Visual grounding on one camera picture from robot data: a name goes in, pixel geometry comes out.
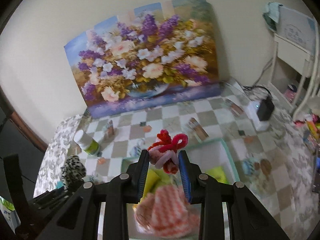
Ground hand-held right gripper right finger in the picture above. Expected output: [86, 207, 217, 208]
[178, 150, 290, 240]

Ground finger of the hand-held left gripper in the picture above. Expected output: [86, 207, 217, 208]
[31, 184, 83, 209]

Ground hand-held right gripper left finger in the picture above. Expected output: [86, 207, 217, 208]
[32, 149, 150, 240]

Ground yellow and green sponge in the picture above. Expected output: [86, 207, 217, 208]
[146, 169, 167, 198]

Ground leopard print scrunchie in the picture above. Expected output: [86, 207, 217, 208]
[61, 155, 87, 188]

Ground olive green cloth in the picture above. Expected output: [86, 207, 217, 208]
[205, 165, 229, 184]

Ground red and pink pipe cleaners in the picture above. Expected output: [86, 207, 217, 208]
[147, 129, 189, 174]

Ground white tray with teal rim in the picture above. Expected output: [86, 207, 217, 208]
[121, 139, 242, 240]

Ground pink wavy striped cloth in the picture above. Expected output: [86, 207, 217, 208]
[134, 182, 202, 238]

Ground dark cabinet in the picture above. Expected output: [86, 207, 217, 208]
[0, 105, 48, 198]

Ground green tissue packet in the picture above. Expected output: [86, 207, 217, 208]
[0, 196, 22, 230]

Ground brown wooden trim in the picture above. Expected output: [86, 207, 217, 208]
[10, 110, 50, 153]

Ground grey floral cloth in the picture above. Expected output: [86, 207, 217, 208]
[270, 105, 320, 240]
[32, 115, 84, 198]

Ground white pill bottle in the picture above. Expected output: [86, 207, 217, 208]
[74, 130, 100, 155]

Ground checkered printed tablecloth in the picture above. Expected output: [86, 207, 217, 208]
[77, 80, 320, 240]

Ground black charger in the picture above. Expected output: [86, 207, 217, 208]
[257, 97, 275, 122]

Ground flower bouquet painting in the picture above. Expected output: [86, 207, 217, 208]
[64, 0, 223, 119]

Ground colourful toy pile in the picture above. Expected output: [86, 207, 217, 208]
[294, 112, 320, 150]

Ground white chair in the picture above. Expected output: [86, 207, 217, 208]
[267, 4, 320, 120]

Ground teal cloth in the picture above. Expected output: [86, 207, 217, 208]
[262, 2, 283, 32]

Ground black cable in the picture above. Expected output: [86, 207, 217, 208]
[241, 85, 272, 98]

